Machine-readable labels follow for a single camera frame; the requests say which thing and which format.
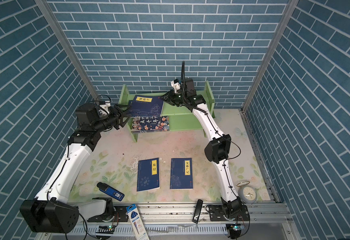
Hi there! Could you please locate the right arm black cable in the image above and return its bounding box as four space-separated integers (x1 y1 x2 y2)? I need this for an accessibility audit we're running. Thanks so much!
180 60 242 169

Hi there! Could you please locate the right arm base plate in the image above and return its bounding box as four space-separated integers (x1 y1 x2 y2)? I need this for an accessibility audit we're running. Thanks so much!
205 204 250 222

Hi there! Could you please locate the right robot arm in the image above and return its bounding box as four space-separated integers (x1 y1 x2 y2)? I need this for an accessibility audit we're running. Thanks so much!
161 79 243 219

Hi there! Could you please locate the blue handheld device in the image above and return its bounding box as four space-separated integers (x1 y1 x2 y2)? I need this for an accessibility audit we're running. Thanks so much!
97 182 125 202

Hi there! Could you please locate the dark blue book yellow label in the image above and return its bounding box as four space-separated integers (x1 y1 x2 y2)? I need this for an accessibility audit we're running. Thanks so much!
129 95 164 118

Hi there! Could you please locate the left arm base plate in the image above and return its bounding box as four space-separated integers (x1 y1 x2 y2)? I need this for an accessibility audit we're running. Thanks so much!
88 206 128 223

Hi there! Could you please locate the colourful illustrated book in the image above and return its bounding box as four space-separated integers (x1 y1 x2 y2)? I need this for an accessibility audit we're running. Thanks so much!
131 116 170 133

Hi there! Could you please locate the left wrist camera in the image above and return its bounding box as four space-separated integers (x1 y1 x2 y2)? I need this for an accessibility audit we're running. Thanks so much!
98 101 111 117

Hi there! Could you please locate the green two-tier shelf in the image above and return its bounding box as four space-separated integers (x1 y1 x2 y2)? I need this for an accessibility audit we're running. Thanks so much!
117 80 216 143

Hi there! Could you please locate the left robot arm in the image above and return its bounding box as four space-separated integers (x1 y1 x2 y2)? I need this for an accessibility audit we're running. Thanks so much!
20 101 131 234

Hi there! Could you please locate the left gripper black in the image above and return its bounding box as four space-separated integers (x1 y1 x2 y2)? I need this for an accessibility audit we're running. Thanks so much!
91 104 131 135

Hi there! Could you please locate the aluminium rail frame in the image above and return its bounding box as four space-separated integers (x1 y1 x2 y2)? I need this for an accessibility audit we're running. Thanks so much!
70 202 300 240

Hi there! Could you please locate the blue white packaged box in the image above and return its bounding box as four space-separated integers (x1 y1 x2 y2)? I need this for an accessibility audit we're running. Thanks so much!
126 204 149 240

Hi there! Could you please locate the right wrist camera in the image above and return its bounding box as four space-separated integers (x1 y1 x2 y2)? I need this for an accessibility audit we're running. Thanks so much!
170 79 182 94

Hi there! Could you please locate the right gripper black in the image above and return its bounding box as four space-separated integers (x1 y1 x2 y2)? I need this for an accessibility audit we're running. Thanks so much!
160 90 188 108

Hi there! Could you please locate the black remote stick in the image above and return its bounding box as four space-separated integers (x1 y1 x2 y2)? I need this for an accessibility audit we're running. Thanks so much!
192 199 204 224

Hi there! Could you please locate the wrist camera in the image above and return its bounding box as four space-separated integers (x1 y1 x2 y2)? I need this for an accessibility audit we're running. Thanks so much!
98 101 111 117
170 79 182 94

